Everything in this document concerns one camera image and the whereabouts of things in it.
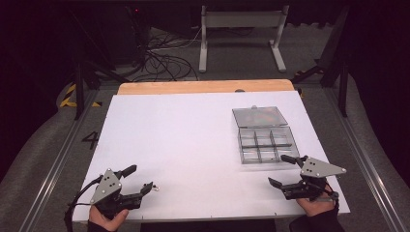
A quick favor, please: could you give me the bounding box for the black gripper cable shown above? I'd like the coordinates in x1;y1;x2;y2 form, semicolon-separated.
63;175;104;232

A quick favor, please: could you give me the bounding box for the person's right hand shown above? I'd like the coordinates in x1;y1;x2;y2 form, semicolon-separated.
296;184;339;218

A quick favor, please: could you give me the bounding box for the white metal stand frame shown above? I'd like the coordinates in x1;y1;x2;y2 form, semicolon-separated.
197;4;288;73

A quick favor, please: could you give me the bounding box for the bundle of black floor cables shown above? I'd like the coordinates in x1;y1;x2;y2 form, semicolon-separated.
127;27;201;82

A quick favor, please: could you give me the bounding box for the yellow black floor tape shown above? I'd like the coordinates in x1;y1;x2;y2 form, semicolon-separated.
59;82;103;109

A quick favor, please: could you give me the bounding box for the white table board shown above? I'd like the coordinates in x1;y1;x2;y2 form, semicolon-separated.
72;90;351;223

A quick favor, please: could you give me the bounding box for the clear plastic compartment box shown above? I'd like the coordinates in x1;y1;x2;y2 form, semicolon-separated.
231;104;301;165

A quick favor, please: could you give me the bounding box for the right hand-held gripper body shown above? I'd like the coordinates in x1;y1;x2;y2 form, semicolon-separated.
280;156;348;203

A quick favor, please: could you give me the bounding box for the metal floor rail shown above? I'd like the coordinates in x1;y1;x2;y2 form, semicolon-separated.
323;87;408;232
17;90;101;232

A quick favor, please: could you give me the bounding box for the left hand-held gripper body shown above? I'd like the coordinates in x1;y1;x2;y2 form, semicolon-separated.
89;167;145;221

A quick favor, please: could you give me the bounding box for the black tripod stand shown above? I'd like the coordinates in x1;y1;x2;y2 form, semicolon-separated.
66;8;132;121
290;5;353;118

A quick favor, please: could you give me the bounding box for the person's left hand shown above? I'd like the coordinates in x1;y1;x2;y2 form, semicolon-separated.
88;205;131;232

